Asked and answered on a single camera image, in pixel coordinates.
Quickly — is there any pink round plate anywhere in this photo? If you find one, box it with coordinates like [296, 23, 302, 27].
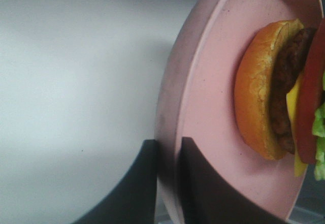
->
[154, 0, 323, 223]

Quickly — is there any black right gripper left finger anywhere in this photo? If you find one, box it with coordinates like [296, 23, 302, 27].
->
[74, 140, 158, 224]

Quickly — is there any burger with lettuce and cheese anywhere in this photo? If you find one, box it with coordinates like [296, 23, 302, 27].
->
[234, 19, 324, 180]

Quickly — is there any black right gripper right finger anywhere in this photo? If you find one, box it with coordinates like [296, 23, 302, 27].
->
[179, 137, 284, 223]

